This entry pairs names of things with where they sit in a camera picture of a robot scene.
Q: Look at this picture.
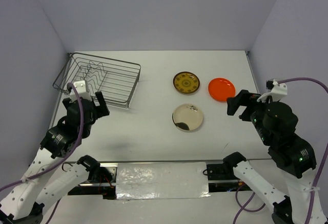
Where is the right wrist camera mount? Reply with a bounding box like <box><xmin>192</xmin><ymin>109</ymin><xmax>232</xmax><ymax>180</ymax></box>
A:
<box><xmin>257</xmin><ymin>79</ymin><xmax>288</xmax><ymax>103</ymax></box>

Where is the orange plate front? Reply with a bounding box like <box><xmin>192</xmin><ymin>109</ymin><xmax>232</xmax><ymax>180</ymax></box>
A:
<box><xmin>208</xmin><ymin>77</ymin><xmax>236</xmax><ymax>102</ymax></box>

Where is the metal wire dish rack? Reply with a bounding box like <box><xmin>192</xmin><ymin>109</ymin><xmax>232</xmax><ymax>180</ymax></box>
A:
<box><xmin>52</xmin><ymin>52</ymin><xmax>141</xmax><ymax>109</ymax></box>

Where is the yellow plate brown rim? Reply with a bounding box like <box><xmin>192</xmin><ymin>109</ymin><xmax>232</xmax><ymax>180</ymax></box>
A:
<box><xmin>173</xmin><ymin>71</ymin><xmax>200</xmax><ymax>95</ymax></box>

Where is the silver foil sheet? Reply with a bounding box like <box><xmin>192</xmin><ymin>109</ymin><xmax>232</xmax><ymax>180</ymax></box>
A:
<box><xmin>115</xmin><ymin>162</ymin><xmax>210</xmax><ymax>200</ymax></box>

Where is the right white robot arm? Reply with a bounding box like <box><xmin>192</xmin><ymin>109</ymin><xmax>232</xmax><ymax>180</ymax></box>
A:
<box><xmin>222</xmin><ymin>90</ymin><xmax>327</xmax><ymax>223</ymax></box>

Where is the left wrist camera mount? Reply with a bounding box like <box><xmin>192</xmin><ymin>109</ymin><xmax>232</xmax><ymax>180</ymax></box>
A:
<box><xmin>67</xmin><ymin>80</ymin><xmax>92</xmax><ymax>102</ymax></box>

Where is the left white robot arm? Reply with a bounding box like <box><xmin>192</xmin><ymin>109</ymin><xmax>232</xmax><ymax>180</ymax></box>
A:
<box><xmin>1</xmin><ymin>91</ymin><xmax>110</xmax><ymax>223</ymax></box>

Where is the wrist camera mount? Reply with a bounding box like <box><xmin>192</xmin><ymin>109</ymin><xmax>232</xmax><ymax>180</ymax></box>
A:
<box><xmin>257</xmin><ymin>79</ymin><xmax>288</xmax><ymax>103</ymax></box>
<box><xmin>67</xmin><ymin>80</ymin><xmax>92</xmax><ymax>102</ymax></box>

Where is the black metal base rail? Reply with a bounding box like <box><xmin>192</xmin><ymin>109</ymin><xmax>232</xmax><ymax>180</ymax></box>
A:
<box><xmin>68</xmin><ymin>161</ymin><xmax>243</xmax><ymax>200</ymax></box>

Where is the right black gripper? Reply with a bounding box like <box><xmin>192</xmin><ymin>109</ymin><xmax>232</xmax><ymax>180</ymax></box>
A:
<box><xmin>224</xmin><ymin>87</ymin><xmax>272</xmax><ymax>142</ymax></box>

